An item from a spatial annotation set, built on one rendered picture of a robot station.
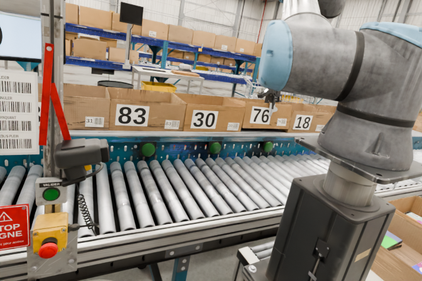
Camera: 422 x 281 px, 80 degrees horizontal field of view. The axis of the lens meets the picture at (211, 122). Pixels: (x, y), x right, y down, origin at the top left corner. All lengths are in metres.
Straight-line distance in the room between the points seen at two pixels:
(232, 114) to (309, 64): 1.05
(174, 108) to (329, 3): 0.85
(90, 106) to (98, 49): 4.27
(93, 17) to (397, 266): 5.62
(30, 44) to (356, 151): 0.79
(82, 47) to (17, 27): 4.79
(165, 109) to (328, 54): 0.98
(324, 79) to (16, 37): 0.71
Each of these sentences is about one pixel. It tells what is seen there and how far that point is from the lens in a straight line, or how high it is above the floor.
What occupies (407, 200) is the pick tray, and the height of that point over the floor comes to 0.83.
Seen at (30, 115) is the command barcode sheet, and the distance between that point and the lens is 0.71.
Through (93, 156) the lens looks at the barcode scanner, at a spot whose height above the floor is 1.07.
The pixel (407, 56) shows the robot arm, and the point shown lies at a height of 1.40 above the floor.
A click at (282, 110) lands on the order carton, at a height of 1.04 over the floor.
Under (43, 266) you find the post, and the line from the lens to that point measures 0.93.
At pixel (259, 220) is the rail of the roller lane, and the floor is 0.72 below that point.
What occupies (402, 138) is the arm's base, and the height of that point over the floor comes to 1.25.
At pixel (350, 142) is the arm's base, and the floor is 1.22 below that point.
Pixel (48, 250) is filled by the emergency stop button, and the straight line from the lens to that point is 0.76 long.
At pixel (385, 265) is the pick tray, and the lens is 1.07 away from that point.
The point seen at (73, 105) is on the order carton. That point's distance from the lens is 1.32.
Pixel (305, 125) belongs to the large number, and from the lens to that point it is 1.96.
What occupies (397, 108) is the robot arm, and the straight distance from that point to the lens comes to 0.60.
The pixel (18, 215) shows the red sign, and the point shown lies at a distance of 0.82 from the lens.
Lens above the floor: 1.36
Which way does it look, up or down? 16 degrees down
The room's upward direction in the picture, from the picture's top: 10 degrees clockwise
